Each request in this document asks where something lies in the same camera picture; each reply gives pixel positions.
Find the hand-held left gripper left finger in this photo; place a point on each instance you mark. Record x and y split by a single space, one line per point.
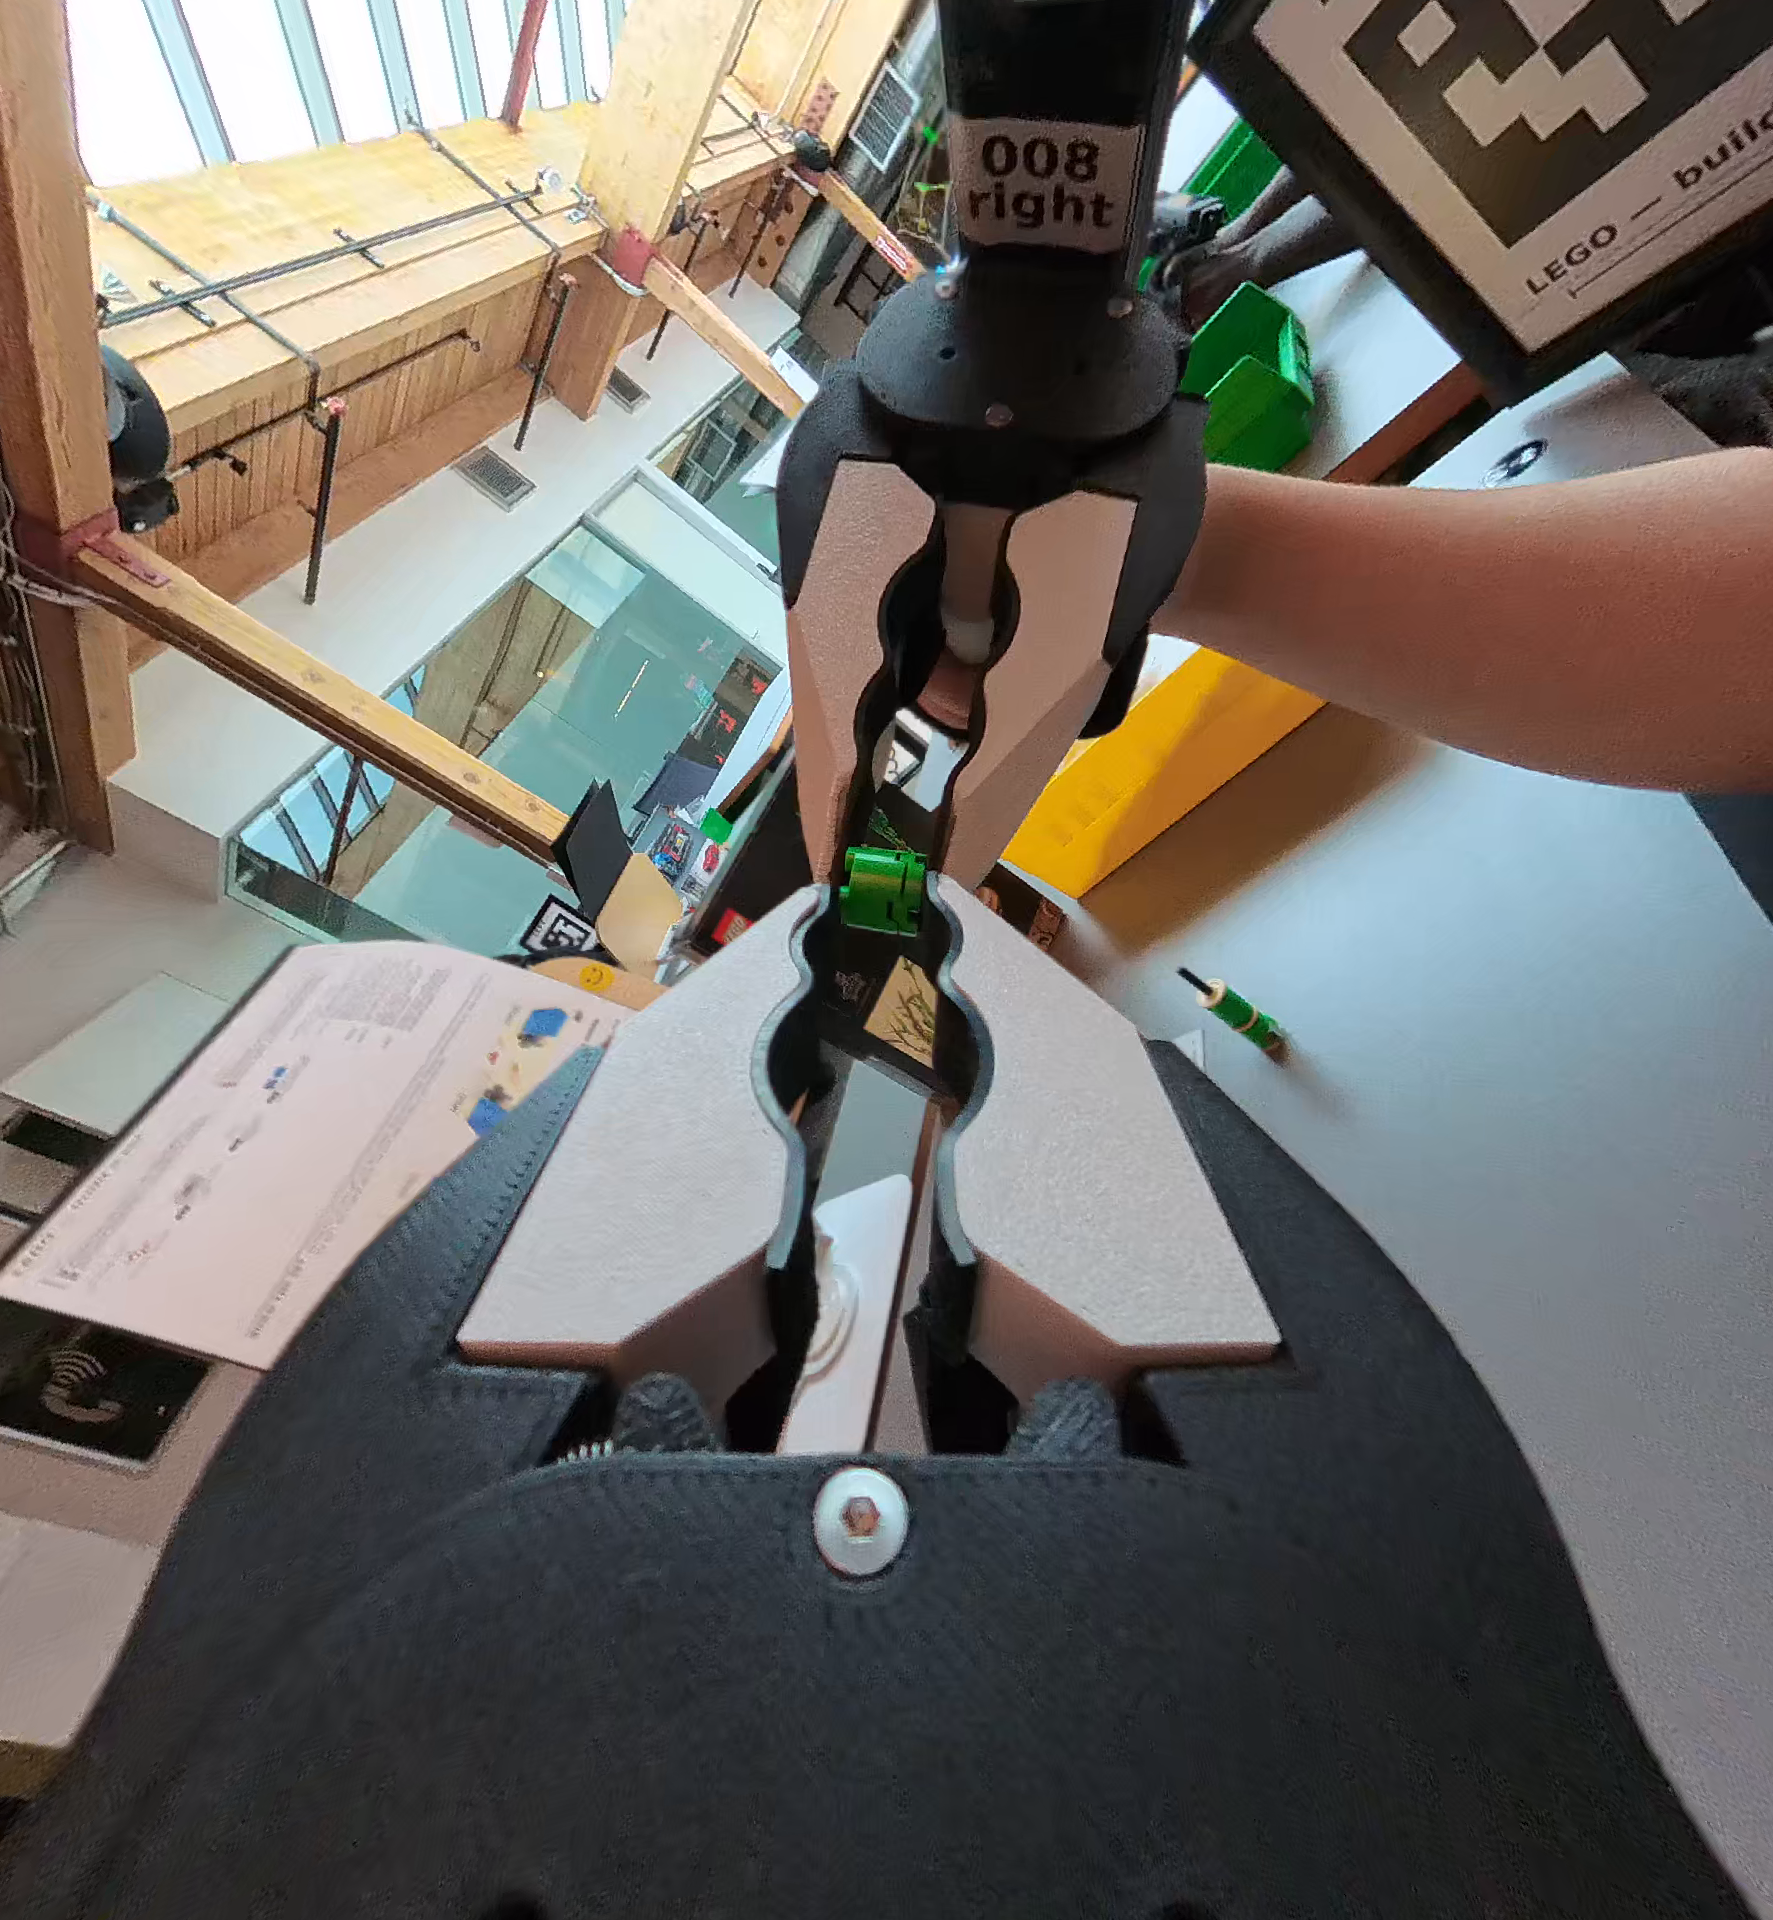
631 1199

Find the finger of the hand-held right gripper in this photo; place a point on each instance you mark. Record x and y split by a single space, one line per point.
1067 601
841 601

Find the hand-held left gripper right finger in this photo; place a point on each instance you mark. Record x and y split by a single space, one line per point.
1111 1199

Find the green toy brick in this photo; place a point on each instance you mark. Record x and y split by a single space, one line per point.
878 888

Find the person's right forearm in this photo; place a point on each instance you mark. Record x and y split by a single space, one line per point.
1502 616

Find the grey desk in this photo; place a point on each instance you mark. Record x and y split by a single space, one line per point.
1502 1125

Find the person's right hand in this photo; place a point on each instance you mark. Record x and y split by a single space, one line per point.
951 695

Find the yellow storage bin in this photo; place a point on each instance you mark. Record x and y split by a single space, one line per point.
1156 764

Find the green bamboo stalk toy piece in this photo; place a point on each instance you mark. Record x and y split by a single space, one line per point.
1247 1023

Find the green storage bin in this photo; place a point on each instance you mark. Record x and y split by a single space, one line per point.
1255 334
1260 427

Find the illustrated instruction sheet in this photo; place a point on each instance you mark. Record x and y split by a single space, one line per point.
301 1140

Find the metal air vent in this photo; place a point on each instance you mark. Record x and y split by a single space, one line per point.
496 477

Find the wooden brace beam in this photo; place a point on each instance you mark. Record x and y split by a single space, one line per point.
331 696

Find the black white marker sign board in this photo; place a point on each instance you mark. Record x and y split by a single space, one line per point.
1575 149

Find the black spotlight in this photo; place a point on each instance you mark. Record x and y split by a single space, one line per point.
136 419

